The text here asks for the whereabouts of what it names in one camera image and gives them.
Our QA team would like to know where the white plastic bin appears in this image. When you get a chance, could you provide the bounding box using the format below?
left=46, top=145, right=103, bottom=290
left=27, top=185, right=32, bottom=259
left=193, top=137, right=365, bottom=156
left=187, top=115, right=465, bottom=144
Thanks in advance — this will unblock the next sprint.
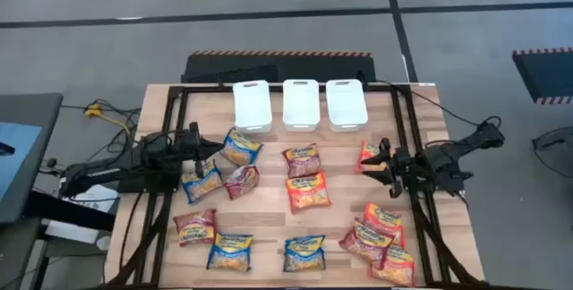
left=325, top=78, right=370, bottom=133
left=281, top=78, right=321, bottom=132
left=232, top=79, right=273, bottom=134

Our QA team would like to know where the black metal table frame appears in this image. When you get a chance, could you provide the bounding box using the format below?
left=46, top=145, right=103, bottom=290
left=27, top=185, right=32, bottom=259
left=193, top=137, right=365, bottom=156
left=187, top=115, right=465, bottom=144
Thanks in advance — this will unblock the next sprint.
left=105, top=82, right=489, bottom=289

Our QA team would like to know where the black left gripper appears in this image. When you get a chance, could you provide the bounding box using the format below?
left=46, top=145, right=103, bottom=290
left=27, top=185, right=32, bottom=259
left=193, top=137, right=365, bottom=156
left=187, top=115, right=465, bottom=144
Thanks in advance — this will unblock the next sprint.
left=175, top=122, right=225, bottom=179

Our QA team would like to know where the blue Maruchan ramen pack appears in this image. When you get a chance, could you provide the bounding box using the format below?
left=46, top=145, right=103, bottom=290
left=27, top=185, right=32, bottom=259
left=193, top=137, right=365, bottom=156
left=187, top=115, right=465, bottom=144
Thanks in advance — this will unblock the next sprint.
left=180, top=158, right=224, bottom=205
left=218, top=126, right=264, bottom=167
left=206, top=232, right=254, bottom=273
left=283, top=235, right=327, bottom=273

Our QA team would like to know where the dark grey side desk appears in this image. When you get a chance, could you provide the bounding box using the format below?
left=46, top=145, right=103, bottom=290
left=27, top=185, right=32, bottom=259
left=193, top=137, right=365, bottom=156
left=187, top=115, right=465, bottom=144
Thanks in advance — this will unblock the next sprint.
left=0, top=92, right=64, bottom=225

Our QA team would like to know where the white paper sheet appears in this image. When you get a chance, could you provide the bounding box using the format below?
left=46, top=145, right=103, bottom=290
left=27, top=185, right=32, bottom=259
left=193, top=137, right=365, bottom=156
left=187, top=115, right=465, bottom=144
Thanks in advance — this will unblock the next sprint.
left=44, top=184, right=120, bottom=245

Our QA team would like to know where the black desk support bar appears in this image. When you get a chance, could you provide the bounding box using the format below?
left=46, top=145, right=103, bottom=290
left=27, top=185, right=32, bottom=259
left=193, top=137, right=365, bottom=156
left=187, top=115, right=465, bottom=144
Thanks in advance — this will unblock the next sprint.
left=24, top=190, right=116, bottom=233

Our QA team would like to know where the dark red Maruchan ramen pack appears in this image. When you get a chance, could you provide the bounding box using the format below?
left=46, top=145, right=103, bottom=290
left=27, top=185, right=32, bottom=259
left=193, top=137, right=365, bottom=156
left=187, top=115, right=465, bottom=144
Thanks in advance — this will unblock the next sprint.
left=223, top=164, right=261, bottom=200
left=281, top=142, right=322, bottom=179
left=172, top=208, right=218, bottom=248
left=338, top=217, right=395, bottom=269

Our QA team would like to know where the yellow power cable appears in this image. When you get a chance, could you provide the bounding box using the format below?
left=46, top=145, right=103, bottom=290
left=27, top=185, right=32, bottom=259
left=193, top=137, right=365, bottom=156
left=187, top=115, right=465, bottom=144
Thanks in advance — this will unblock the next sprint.
left=100, top=114, right=132, bottom=137

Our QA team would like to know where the black hazard-striped floor mat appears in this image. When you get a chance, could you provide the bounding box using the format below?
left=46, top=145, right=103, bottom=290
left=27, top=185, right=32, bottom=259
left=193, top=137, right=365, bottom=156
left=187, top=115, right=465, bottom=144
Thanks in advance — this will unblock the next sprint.
left=512, top=47, right=573, bottom=106
left=181, top=49, right=377, bottom=85

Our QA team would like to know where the blue desk panel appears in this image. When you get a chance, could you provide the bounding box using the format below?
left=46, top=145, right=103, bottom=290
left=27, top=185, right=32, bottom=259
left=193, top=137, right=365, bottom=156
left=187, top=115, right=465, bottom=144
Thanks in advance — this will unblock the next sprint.
left=0, top=122, right=43, bottom=202

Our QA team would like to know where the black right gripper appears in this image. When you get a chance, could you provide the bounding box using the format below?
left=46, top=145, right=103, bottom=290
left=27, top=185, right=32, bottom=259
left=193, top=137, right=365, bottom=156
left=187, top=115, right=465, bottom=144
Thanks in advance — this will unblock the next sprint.
left=359, top=137, right=424, bottom=200

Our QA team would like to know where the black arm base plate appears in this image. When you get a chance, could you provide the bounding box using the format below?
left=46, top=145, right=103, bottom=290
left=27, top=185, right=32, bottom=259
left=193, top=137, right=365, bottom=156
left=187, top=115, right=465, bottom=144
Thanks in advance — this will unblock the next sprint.
left=400, top=155, right=475, bottom=192
left=118, top=175, right=183, bottom=194

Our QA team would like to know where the orange Maruchan ramen pack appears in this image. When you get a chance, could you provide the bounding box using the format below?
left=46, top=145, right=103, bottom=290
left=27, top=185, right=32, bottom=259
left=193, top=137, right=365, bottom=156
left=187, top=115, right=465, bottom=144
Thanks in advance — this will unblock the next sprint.
left=362, top=201, right=406, bottom=249
left=286, top=171, right=333, bottom=215
left=355, top=140, right=385, bottom=174
left=369, top=243, right=416, bottom=287

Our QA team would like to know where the black floor cable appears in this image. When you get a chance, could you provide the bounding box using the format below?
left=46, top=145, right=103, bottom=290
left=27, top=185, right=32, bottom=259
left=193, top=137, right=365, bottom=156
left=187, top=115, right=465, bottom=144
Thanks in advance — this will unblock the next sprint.
left=60, top=98, right=142, bottom=166

